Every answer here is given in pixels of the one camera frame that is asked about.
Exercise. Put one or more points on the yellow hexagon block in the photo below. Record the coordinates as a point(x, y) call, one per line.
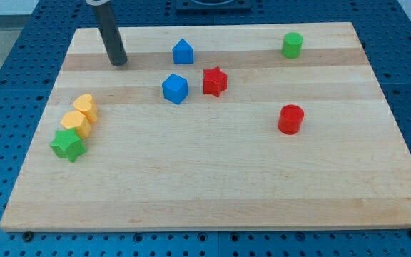
point(78, 121)

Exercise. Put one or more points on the blue cube block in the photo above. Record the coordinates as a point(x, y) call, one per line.
point(175, 88)

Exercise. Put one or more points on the wooden board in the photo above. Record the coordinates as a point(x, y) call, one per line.
point(218, 163)

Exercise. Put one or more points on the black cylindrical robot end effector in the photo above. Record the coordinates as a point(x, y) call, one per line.
point(108, 29)

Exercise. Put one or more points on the green cylinder block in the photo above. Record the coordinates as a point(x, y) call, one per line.
point(292, 45)

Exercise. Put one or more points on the green star block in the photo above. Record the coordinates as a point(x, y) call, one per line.
point(67, 144)

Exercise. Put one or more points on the yellow heart block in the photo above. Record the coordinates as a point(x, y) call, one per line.
point(87, 106)

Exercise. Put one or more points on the red cylinder block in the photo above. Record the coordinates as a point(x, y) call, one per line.
point(290, 119)

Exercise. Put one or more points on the blue house-shaped block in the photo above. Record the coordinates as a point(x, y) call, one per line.
point(183, 53)

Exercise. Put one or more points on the red star block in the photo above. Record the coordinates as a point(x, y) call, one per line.
point(215, 81)

